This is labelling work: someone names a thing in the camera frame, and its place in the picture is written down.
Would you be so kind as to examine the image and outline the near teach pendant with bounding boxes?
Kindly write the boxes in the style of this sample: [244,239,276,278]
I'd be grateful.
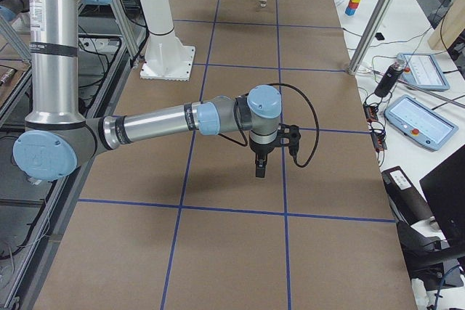
[384,95,458,151]

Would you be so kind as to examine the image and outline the black box with label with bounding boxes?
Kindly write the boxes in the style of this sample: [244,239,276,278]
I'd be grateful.
[381,166,433,225]

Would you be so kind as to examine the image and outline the black monitor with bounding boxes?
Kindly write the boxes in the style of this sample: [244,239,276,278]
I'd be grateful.
[420,146,464,244]

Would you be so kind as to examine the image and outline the stacked coloured toy blocks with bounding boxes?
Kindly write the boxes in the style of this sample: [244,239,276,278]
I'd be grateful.
[344,0,361,16]

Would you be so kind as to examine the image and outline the far teach pendant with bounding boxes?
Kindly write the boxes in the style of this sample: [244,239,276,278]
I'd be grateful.
[397,53,450,91]

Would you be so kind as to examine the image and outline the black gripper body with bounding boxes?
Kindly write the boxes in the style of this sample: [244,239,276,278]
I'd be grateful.
[249,139,275,161]

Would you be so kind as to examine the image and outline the aluminium frame post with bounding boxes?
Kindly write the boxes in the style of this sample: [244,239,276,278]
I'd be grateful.
[347,0,393,76]

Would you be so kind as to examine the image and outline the black camera cable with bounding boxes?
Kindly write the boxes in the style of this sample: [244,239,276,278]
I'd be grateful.
[217,83,320,168]

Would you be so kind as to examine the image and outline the orange circuit board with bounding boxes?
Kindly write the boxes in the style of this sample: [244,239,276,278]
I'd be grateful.
[363,104,379,123]

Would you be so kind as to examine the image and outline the black cylindrical device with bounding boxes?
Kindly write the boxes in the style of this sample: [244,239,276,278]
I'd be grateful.
[374,63,404,98]

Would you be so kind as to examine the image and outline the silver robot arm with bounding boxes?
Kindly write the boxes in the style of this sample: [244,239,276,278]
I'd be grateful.
[12,0,283,181]

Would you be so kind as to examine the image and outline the teach pendant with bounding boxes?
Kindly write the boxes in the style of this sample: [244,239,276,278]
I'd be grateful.
[384,95,458,151]
[397,53,450,91]

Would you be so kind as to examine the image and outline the white camera stand column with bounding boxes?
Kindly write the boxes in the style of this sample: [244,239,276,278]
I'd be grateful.
[140,0,195,81]

